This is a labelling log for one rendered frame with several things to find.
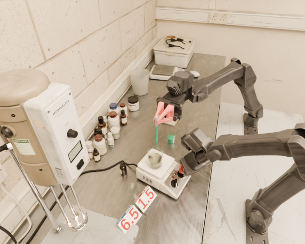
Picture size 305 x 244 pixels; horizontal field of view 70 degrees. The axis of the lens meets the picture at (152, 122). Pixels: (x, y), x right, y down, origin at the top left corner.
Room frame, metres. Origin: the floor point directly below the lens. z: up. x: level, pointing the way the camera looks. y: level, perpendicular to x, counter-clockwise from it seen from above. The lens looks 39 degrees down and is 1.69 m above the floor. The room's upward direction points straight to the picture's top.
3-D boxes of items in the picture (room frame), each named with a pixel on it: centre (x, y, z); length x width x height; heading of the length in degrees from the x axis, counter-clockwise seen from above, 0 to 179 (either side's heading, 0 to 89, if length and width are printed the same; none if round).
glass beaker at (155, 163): (0.58, -0.01, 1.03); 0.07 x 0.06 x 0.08; 56
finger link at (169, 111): (0.62, -0.03, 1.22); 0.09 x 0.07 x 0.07; 147
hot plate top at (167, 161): (0.60, -0.02, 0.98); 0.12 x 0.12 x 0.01; 57
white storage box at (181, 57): (1.88, -0.20, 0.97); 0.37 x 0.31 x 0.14; 162
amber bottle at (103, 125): (0.88, 0.27, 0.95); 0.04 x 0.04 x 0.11
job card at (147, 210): (0.47, 0.02, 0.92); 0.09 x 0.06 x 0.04; 145
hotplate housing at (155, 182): (0.58, -0.04, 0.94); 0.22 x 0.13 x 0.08; 57
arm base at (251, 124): (0.94, -0.56, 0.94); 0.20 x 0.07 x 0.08; 162
